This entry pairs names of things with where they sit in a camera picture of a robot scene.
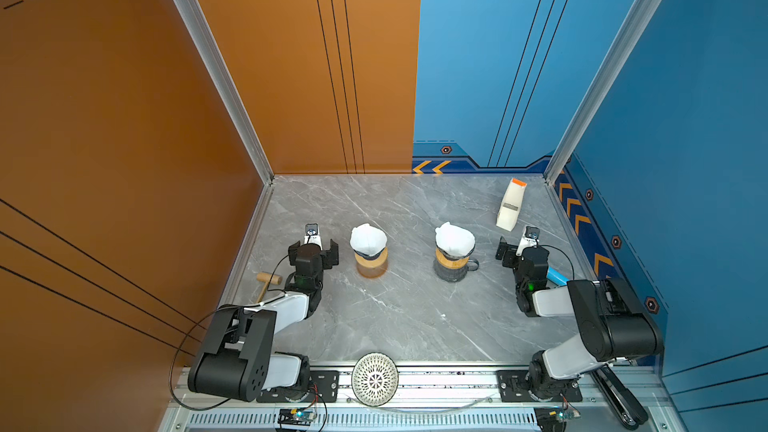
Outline coffee filter box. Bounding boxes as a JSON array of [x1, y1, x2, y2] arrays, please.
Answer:
[[496, 178, 527, 232]]

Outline white paper coffee filter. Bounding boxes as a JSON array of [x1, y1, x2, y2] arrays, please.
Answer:
[[350, 223, 387, 258]]

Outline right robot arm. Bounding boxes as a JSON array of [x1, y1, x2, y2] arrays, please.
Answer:
[[495, 238, 664, 401]]

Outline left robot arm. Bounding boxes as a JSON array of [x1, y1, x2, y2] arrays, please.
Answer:
[[187, 237, 339, 402]]

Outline blue cylinder tool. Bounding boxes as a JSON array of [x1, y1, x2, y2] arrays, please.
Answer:
[[547, 268, 569, 287]]

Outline orange glass carafe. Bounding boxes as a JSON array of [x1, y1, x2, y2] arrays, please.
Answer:
[[356, 262, 388, 279]]

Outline wooden mallet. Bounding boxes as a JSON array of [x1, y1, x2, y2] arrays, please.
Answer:
[[256, 272, 282, 303]]

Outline grey glass mug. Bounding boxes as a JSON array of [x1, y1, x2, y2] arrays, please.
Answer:
[[434, 252, 479, 283]]

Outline white patterned bowl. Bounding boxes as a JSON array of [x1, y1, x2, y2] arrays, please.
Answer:
[[351, 352, 399, 407]]

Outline right circuit board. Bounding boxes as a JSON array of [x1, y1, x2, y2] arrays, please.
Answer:
[[534, 408, 581, 432]]

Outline circuit board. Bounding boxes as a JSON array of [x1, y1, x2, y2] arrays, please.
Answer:
[[534, 408, 581, 432], [277, 408, 317, 430]]

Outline left circuit board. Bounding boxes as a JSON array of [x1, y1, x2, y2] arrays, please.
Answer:
[[277, 408, 317, 430]]

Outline black stapler-like tool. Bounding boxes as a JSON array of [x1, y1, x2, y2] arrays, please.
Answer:
[[590, 365, 649, 431]]

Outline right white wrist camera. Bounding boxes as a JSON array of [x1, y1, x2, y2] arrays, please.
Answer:
[[516, 226, 540, 256]]

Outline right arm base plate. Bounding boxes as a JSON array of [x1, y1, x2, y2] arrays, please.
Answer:
[[496, 369, 583, 403]]

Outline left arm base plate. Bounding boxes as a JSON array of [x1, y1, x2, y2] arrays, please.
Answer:
[[257, 369, 340, 404]]

